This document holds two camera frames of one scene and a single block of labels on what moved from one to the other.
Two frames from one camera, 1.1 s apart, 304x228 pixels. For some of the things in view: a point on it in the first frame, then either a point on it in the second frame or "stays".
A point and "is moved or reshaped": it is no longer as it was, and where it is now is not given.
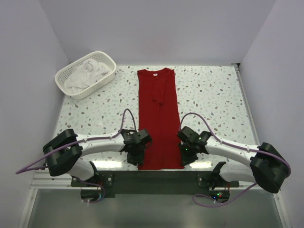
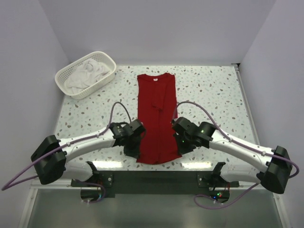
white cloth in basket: (92, 71) stays
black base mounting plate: (145, 183) stays
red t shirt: (158, 115) is moved or reshaped
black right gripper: (186, 155) to (181, 144)
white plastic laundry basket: (82, 77) stays
